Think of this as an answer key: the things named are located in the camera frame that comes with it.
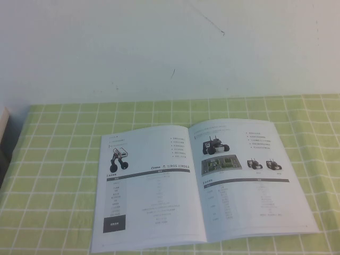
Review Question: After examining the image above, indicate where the white box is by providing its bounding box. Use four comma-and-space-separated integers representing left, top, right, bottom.
0, 106, 12, 141

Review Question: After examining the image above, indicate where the white product booklet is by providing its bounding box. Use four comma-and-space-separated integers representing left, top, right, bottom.
89, 118, 321, 253

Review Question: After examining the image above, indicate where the green checkered tablecloth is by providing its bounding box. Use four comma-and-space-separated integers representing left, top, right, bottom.
0, 94, 340, 255

